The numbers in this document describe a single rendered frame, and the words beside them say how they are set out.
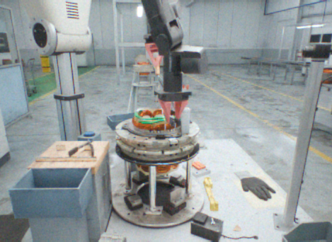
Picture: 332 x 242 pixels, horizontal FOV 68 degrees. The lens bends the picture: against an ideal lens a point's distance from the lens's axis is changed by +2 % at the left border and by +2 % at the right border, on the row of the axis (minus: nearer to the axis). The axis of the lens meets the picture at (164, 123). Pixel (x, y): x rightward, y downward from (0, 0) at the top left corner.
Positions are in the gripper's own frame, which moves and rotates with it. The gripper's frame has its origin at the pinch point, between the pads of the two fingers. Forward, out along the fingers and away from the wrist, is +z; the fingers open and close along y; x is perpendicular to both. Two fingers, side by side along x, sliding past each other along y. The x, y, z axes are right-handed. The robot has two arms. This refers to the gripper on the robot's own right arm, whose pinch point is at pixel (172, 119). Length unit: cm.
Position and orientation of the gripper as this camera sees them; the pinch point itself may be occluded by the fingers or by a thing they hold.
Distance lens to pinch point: 75.7
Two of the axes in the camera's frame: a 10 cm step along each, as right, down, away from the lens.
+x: -3.2, -2.8, 9.1
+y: 9.5, -1.0, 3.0
